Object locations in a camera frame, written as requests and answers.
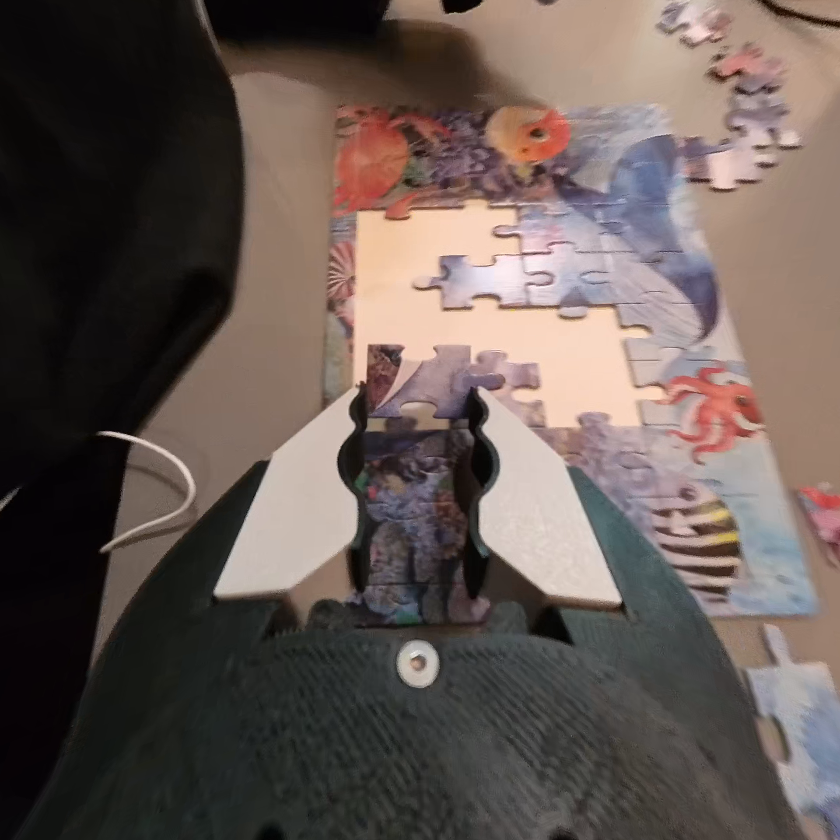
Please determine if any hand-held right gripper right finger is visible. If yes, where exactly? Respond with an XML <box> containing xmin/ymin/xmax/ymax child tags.
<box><xmin>465</xmin><ymin>384</ymin><xmax>624</xmax><ymax>624</ymax></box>

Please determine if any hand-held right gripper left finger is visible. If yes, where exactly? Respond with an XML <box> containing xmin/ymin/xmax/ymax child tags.
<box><xmin>213</xmin><ymin>384</ymin><xmax>370</xmax><ymax>623</ymax></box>

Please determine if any dolphin tail puzzle piece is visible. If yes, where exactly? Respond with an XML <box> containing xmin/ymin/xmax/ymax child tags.
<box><xmin>364</xmin><ymin>343</ymin><xmax>476</xmax><ymax>424</ymax></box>

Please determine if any red striped puzzle piece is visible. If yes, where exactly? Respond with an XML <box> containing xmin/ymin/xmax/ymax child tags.
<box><xmin>796</xmin><ymin>484</ymin><xmax>840</xmax><ymax>567</ymax></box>

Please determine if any blue lilac puzzle piece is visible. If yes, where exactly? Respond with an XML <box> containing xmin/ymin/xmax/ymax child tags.
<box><xmin>743</xmin><ymin>622</ymin><xmax>840</xmax><ymax>837</ymax></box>

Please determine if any assembled sea jigsaw puzzle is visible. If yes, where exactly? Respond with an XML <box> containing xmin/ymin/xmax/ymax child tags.
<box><xmin>320</xmin><ymin>101</ymin><xmax>821</xmax><ymax>624</ymax></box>

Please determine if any pink purple coral puzzle piece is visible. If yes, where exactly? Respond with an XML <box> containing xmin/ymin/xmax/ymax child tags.
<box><xmin>707</xmin><ymin>42</ymin><xmax>788</xmax><ymax>89</ymax></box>

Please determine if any striped white purple puzzle piece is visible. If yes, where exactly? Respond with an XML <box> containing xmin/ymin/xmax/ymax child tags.
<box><xmin>682</xmin><ymin>134</ymin><xmax>778</xmax><ymax>193</ymax></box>

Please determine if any white purple leaf puzzle piece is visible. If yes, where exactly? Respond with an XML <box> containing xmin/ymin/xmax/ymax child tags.
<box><xmin>656</xmin><ymin>0</ymin><xmax>731</xmax><ymax>47</ymax></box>

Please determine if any white drawstring cord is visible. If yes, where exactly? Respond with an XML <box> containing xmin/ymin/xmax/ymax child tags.
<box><xmin>97</xmin><ymin>430</ymin><xmax>198</xmax><ymax>553</ymax></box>

